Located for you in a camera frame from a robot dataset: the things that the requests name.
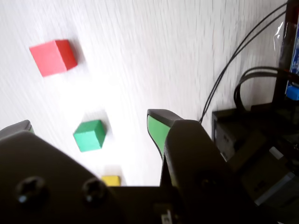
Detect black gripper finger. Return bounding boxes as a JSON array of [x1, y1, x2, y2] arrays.
[[0, 119, 122, 224]]

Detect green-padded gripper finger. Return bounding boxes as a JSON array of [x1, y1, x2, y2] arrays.
[[147, 108, 277, 224]]

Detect green cube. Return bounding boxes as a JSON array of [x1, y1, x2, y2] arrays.
[[72, 119, 105, 153]]

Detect yellow cube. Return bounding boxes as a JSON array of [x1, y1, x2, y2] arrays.
[[100, 175, 121, 187]]

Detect red cube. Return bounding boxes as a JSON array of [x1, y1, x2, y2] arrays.
[[29, 39, 78, 78]]

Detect thin black wire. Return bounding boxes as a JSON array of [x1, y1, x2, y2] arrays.
[[198, 1, 289, 122], [202, 9, 288, 122]]

